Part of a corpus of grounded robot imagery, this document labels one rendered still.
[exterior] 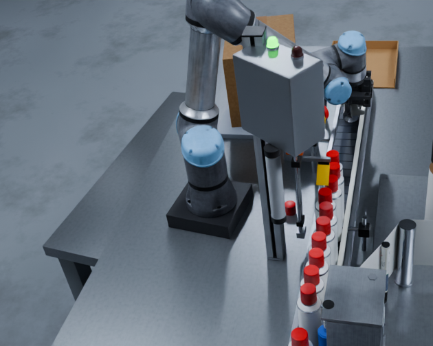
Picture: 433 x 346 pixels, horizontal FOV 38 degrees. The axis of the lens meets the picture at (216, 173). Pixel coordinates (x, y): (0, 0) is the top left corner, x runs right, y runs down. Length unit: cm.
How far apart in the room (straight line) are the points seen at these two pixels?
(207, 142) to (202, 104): 13
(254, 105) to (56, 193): 235
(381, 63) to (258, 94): 131
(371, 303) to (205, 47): 83
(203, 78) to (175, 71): 270
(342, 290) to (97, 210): 100
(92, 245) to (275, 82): 88
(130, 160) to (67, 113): 209
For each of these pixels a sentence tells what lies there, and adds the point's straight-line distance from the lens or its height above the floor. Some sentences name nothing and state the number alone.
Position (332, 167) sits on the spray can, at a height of 108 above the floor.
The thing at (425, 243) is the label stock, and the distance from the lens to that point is 157.
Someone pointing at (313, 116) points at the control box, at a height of 136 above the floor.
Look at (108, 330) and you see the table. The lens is 168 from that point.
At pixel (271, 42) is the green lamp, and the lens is 133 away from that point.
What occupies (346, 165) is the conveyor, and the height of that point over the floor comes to 88.
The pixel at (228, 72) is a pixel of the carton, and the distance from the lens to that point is 212.
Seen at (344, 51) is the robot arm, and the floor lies 123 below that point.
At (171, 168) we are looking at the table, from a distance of 212.
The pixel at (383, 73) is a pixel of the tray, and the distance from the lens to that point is 252.
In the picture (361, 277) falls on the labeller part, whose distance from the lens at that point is 128.
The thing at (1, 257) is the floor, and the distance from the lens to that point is 332.
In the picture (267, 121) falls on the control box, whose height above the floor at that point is 135.
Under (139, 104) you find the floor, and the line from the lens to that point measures 417.
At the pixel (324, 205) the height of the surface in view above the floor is 108.
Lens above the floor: 209
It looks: 37 degrees down
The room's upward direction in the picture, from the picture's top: 9 degrees counter-clockwise
